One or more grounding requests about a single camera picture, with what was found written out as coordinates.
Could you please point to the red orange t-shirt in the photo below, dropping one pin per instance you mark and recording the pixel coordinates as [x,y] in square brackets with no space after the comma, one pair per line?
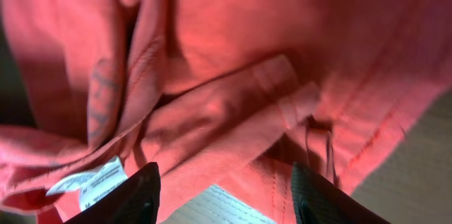
[226,92]

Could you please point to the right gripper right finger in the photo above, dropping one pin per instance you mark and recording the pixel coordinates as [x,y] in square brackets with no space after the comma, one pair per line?
[317,201]

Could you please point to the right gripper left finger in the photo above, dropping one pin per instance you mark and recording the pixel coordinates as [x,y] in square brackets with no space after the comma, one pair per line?
[112,197]

